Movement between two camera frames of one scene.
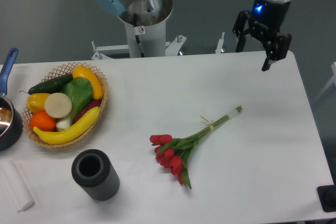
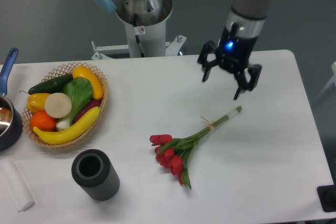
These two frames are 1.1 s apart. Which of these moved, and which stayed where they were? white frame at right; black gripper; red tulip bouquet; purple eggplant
Moved: black gripper
Stayed: red tulip bouquet; white frame at right; purple eggplant
